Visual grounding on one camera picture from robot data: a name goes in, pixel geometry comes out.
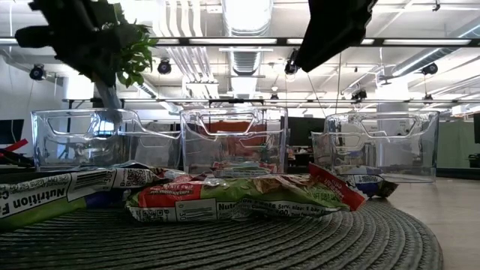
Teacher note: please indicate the green partition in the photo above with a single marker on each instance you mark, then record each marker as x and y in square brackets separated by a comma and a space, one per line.
[459, 144]

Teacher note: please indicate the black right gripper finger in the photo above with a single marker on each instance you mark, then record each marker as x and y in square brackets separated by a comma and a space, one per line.
[333, 33]

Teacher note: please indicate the green leafy indoor tree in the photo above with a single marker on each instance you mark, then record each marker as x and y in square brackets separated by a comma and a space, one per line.
[138, 60]

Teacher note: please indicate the black monitor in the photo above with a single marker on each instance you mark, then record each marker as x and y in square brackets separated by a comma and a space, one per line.
[11, 131]
[303, 131]

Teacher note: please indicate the black ceiling spotlight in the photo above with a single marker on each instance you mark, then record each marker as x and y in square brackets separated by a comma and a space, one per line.
[290, 67]
[164, 66]
[359, 95]
[37, 72]
[429, 69]

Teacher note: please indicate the black metal rig frame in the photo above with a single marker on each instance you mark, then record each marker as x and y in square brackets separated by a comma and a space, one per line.
[225, 41]

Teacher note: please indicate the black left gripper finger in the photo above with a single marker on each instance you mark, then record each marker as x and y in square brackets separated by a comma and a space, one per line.
[93, 65]

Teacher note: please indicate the silver ventilation duct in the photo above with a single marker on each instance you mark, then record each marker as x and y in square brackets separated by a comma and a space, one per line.
[245, 56]

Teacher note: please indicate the clear plastic bin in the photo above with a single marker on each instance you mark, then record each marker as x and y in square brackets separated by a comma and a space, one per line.
[75, 150]
[232, 150]
[405, 150]

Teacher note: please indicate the round grey woven placemat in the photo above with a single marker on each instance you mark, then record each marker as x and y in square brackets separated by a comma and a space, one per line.
[225, 247]

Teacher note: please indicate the red and green granola bar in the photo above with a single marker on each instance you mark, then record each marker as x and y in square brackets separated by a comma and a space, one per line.
[243, 195]
[243, 170]

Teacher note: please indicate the red orange panel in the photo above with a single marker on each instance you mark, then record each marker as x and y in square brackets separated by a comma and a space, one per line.
[234, 127]

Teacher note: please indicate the thin black horizontal rail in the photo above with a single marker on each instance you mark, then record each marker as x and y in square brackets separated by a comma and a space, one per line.
[300, 101]

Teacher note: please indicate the white green snack bag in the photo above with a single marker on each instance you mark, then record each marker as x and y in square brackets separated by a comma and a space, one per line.
[45, 195]

